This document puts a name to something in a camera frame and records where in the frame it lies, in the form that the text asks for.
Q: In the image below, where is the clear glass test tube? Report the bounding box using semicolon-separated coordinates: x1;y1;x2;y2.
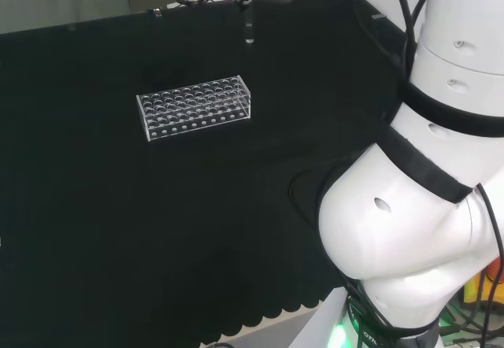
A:
243;0;255;46

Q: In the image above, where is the clear acrylic test tube rack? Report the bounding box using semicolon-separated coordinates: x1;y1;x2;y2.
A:
135;74;253;143

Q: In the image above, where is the black bench cloth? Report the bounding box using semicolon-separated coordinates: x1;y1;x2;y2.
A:
0;0;418;348

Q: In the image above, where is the yellow emergency stop button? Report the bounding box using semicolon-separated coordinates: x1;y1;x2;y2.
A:
462;260;504;306

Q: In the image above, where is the black cable bundle on arm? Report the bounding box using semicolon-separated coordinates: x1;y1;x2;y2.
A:
347;0;431;101

